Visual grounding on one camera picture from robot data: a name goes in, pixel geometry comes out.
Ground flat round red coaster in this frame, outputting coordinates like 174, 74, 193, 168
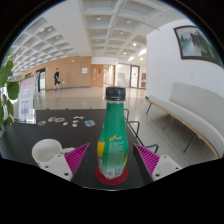
94, 165, 129, 186

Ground clear acrylic sign stand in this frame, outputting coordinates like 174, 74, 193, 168
17, 74, 38, 125

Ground recessed ceiling lights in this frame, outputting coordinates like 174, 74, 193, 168
36, 14, 149, 59

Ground green leafy plant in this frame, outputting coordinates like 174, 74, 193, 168
0, 49, 20, 138

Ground long white bench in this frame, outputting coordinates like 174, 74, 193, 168
145, 81, 224, 160

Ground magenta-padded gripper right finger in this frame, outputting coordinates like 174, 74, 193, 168
131, 142, 183, 187

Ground white polka-dot mug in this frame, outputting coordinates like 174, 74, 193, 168
31, 138, 76, 168

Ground green plastic drink bottle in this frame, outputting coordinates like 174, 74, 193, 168
96, 86, 130, 180

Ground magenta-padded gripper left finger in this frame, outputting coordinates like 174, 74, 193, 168
39, 142, 92, 183

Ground black metal chair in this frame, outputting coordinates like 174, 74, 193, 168
126, 120, 142, 138
123, 108, 131, 122
142, 143, 160, 154

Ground person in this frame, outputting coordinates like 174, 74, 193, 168
53, 67, 62, 92

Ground framed landscape painting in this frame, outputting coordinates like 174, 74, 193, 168
173, 24, 224, 68

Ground small blue card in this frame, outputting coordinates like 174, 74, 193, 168
84, 119, 97, 128

